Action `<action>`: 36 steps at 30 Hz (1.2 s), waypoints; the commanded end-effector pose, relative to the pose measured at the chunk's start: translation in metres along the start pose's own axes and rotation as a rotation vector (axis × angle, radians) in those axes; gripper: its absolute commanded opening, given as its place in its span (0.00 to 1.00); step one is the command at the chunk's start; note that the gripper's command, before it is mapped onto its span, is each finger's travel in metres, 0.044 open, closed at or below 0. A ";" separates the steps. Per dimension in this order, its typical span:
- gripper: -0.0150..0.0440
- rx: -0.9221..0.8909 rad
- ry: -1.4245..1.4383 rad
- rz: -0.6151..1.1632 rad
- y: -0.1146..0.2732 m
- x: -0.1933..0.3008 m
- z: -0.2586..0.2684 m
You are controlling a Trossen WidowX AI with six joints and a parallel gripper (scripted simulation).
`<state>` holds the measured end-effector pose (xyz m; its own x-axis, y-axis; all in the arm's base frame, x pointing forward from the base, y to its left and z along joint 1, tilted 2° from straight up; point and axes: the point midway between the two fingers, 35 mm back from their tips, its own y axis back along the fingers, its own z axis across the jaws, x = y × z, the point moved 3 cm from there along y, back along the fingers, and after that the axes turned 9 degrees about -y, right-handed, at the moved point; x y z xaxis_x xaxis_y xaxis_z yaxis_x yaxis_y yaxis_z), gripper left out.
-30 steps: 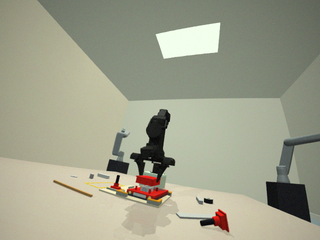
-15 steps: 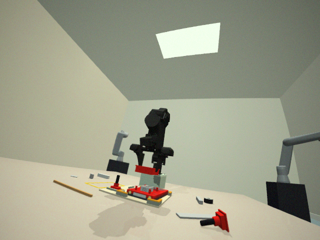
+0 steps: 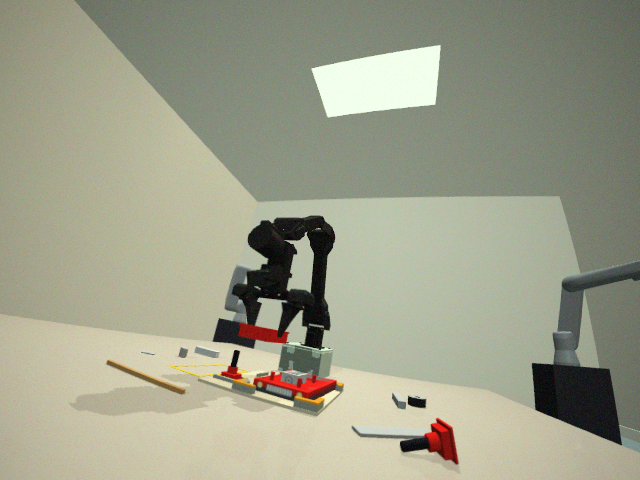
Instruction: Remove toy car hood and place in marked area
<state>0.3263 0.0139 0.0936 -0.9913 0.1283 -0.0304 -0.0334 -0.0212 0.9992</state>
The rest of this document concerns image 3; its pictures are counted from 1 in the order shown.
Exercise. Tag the orange thin stick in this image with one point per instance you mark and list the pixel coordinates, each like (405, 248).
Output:
(143, 376)

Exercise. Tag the cream flat base plate with orange corner brackets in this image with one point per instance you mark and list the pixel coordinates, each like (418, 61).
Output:
(246, 388)

